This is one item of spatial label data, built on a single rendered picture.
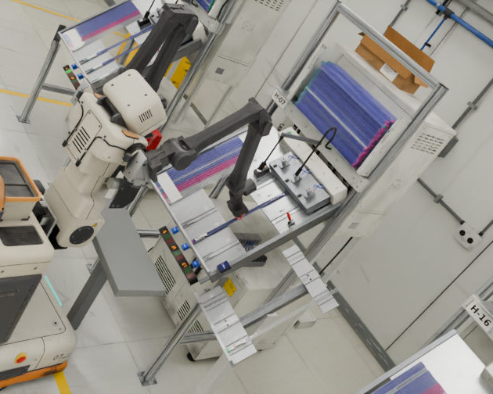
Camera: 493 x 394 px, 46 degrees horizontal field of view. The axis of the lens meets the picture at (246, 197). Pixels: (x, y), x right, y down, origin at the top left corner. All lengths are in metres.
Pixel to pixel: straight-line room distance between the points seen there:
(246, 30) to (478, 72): 1.55
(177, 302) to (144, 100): 1.49
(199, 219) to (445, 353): 1.23
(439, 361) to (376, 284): 1.98
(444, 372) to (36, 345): 1.61
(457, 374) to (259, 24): 2.40
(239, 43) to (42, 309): 2.06
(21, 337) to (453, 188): 2.82
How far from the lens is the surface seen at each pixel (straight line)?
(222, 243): 2.70
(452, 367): 2.46
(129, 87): 2.17
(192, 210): 2.83
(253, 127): 2.33
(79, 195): 2.31
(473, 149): 4.09
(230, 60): 3.86
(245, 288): 2.90
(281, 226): 2.72
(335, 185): 2.76
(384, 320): 4.36
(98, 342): 3.09
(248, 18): 3.76
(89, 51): 3.87
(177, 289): 3.29
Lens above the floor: 2.16
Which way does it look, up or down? 25 degrees down
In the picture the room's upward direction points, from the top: 35 degrees clockwise
